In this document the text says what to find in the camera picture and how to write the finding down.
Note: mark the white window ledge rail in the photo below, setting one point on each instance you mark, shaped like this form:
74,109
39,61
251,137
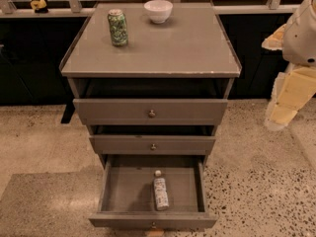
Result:
219,10

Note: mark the green soda can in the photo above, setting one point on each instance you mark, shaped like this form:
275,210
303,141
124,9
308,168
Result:
118,27

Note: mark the grey wooden drawer cabinet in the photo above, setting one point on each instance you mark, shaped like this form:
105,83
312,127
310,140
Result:
187,57

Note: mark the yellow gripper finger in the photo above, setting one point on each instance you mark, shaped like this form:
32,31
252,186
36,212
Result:
275,40
296,89

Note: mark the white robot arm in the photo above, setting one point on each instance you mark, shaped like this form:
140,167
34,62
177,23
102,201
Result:
294,87

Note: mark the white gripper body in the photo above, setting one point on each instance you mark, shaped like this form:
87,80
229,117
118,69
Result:
300,39

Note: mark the grey top drawer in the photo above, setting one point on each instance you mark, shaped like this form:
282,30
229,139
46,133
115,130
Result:
150,111

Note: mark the yellow and black small object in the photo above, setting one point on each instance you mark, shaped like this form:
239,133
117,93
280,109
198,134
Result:
39,6

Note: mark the grey middle drawer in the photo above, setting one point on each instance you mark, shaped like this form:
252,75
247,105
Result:
152,144

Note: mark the white ceramic bowl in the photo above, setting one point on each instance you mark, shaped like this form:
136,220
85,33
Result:
158,11

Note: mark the blue plastic bottle white cap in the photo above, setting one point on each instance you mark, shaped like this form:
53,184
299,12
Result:
160,191

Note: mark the grey open bottom drawer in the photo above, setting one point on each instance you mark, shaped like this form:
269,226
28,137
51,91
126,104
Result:
127,198

